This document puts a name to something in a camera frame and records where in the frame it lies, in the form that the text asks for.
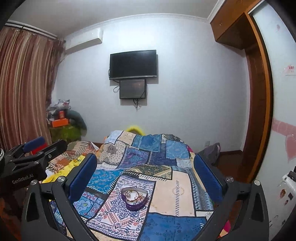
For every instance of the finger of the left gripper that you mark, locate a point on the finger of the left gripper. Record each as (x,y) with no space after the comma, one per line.
(26,148)
(52,151)

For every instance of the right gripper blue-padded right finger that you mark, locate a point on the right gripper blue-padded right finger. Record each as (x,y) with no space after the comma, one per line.
(252,218)

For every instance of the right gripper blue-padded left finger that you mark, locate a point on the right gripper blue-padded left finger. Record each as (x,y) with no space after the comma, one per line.
(38,221)

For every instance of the red box on bed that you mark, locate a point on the red box on bed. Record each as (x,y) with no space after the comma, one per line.
(39,148)

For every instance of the yellow blanket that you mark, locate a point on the yellow blanket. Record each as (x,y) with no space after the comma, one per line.
(66,170)

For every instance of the orange box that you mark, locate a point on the orange box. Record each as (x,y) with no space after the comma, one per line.
(59,123)

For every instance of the dark green cushion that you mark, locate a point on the dark green cushion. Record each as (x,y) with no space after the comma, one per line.
(76,119)

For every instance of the dark bag on floor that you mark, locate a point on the dark bag on floor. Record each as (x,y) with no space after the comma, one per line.
(211,153)

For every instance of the red striped curtain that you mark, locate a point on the red striped curtain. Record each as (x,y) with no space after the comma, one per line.
(29,65)

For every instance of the yellow plastic tub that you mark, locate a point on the yellow plastic tub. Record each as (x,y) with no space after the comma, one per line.
(136,130)

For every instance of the purple heart-shaped tin box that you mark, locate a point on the purple heart-shaped tin box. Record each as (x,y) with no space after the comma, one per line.
(134,198)

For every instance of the blue patchwork bedspread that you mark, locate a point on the blue patchwork bedspread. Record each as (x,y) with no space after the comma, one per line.
(178,205)

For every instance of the wooden overhead cabinet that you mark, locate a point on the wooden overhead cabinet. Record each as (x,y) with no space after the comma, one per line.
(231,25)

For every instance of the small black wall monitor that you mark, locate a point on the small black wall monitor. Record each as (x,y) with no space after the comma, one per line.
(132,89)

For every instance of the white wall air conditioner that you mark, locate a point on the white wall air conditioner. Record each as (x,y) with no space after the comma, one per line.
(84,40)

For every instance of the large black wall television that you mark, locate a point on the large black wall television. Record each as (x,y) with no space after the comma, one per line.
(133,64)

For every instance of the wooden door frame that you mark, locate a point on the wooden door frame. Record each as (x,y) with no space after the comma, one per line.
(261,103)

